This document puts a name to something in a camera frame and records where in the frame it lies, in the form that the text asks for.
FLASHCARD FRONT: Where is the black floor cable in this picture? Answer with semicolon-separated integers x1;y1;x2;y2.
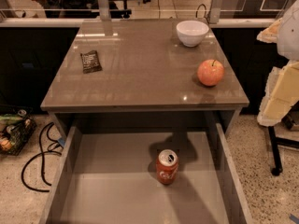
21;121;64;193

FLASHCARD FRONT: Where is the red apple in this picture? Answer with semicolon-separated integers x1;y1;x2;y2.
197;60;224;87

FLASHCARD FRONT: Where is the grey open top drawer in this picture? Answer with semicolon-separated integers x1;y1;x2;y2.
38;124;254;224

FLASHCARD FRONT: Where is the dark snack packet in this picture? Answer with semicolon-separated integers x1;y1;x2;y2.
80;50;102;74

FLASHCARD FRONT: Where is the black office chair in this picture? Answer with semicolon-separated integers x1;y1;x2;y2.
59;0;163;19

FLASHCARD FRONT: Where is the grey counter cabinet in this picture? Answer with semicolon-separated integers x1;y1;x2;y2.
41;19;249;134

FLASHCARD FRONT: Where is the white bowl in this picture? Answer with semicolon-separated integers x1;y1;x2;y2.
176;21;209;47

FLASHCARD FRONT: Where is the red coke can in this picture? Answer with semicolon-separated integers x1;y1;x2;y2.
156;149;178;185

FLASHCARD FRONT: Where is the black wire basket with items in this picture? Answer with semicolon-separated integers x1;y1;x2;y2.
0;109;36;156

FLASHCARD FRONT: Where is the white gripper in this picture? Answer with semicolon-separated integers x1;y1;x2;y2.
257;0;299;127

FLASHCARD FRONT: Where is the black stand with wheel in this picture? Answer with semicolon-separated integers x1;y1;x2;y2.
267;125;299;177

